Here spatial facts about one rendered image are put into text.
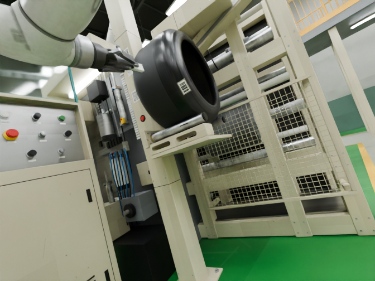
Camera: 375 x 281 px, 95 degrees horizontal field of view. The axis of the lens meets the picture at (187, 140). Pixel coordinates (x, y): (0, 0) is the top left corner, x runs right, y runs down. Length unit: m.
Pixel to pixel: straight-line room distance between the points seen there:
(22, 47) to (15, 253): 0.80
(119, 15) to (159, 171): 1.08
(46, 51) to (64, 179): 0.73
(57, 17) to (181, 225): 1.01
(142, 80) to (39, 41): 0.48
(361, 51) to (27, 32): 9.89
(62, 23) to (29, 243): 0.87
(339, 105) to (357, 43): 2.35
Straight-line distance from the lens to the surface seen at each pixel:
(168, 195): 1.08
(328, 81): 9.81
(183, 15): 1.49
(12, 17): 0.53
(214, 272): 1.36
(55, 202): 1.09
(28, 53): 0.53
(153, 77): 0.85
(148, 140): 0.97
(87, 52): 0.59
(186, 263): 1.21
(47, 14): 0.47
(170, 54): 0.86
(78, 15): 0.46
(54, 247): 1.10
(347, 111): 9.69
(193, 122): 0.83
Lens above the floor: 0.72
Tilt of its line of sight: 6 degrees up
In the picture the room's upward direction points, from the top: 17 degrees counter-clockwise
